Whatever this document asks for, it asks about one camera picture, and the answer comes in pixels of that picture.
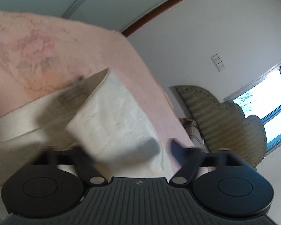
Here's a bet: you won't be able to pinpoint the cream white pants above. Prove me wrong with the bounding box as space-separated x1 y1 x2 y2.
0 69 173 186

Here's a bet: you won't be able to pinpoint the olive striped headboard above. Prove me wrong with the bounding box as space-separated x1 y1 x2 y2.
175 85 267 168

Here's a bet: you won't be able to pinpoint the pink bed blanket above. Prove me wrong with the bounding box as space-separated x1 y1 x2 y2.
0 10 197 176

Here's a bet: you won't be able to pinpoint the brown wooden door frame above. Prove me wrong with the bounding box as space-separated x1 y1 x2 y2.
121 0 184 38

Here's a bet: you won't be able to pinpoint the window with metal frame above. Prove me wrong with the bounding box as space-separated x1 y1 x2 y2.
224 62 281 151

